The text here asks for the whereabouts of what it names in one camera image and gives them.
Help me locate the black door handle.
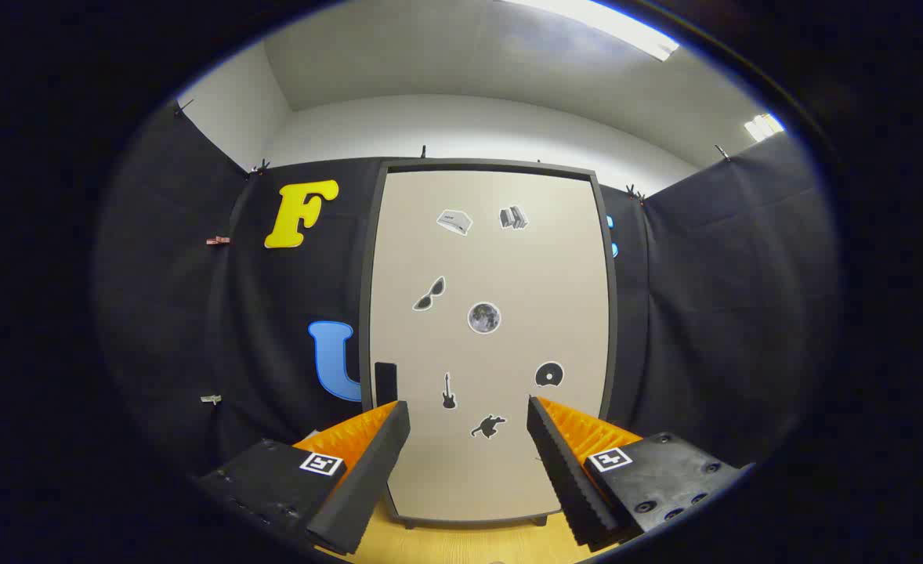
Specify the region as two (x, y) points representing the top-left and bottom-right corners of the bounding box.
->
(374, 362), (398, 408)

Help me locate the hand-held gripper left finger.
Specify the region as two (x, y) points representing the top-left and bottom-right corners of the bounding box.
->
(195, 401), (412, 557)

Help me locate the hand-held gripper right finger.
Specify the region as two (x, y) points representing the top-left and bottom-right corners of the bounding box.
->
(526, 396), (748, 553)

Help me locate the small ceiling light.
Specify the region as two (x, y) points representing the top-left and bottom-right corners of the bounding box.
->
(744, 114), (785, 143)

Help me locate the grey cabinet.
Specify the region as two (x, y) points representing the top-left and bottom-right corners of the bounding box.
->
(358, 159), (619, 530)

